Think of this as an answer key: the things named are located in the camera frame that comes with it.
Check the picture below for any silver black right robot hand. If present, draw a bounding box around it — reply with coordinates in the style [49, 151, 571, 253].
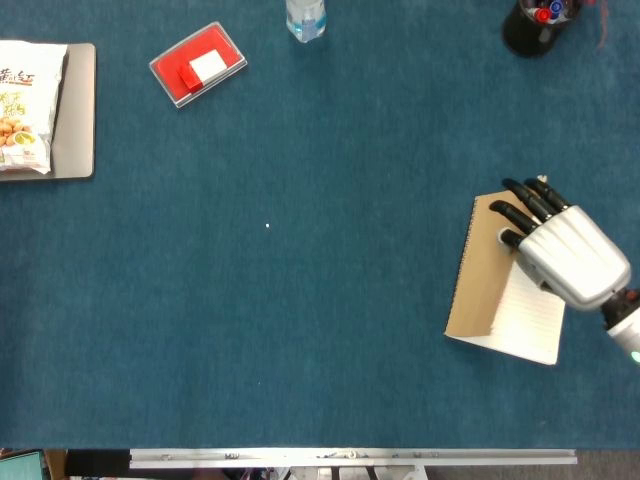
[488, 177, 632, 312]

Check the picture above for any kraft spiral notebook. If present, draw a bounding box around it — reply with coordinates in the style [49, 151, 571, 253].
[443, 173, 569, 366]

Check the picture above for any black mesh pen holder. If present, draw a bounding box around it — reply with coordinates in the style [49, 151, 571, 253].
[501, 0, 584, 59]

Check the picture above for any blue felt table mat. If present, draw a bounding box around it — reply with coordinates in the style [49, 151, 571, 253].
[0, 0, 640, 450]

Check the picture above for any upright clear water bottle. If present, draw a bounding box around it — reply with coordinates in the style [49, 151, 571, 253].
[285, 0, 328, 44]

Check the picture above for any red and white block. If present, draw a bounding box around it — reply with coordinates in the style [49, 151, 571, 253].
[178, 48, 228, 95]

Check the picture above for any red ink pad tray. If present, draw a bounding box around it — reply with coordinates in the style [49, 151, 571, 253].
[148, 20, 249, 110]

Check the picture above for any grey tray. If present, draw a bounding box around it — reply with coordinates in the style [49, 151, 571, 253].
[0, 42, 97, 181]

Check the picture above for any white snack bag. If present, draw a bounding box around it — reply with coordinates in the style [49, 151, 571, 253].
[0, 39, 69, 175]

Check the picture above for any teal printed box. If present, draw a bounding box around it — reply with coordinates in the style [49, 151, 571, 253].
[0, 449, 46, 480]

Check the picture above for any aluminium table edge rail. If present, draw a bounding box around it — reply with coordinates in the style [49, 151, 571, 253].
[128, 448, 579, 470]

